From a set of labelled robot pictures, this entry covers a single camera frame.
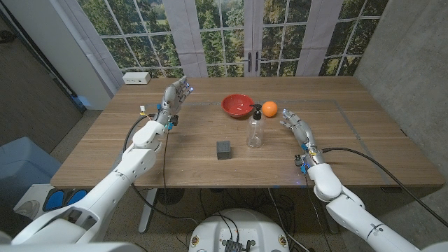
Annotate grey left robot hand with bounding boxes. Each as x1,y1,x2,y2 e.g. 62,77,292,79
155,76,195,131

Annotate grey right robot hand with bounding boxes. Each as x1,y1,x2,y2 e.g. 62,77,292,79
279,108,326,175

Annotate clear pump dispenser bottle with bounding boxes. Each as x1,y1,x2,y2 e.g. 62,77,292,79
246,104,266,149

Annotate red bowl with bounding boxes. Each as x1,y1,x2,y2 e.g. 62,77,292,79
220,93,256,119

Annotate dark grey block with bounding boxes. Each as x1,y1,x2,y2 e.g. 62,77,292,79
216,140,232,160

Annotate white power strip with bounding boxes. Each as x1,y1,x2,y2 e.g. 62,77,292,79
122,71,152,85

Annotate orange fruit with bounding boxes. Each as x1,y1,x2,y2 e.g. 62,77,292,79
261,100,279,118

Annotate printed window backdrop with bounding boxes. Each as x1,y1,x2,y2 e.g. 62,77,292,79
59,0,389,95

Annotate grey table leg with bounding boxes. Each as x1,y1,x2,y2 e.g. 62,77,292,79
323,209,340,235

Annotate black round fan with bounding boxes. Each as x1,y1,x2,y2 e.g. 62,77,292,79
156,188,186,206

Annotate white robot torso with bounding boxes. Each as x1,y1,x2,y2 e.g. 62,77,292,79
188,209,290,252

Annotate white table leg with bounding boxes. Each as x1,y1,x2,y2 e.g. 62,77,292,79
138,188,158,234

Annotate black torso electronics module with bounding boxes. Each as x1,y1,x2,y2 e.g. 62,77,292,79
223,239,256,252

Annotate black foot pedal blue pads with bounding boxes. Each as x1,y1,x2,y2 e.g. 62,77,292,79
42,188,97,213

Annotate blue-grey bin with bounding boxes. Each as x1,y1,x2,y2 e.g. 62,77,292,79
0,136,62,207

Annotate white sneaker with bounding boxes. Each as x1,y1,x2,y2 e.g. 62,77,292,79
15,199,41,218

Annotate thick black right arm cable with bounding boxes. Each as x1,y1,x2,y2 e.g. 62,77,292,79
321,146,448,228

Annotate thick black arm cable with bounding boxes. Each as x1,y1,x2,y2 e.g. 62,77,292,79
321,146,448,228
122,113,199,225

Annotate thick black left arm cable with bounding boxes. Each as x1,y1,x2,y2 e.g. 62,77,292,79
122,113,199,225

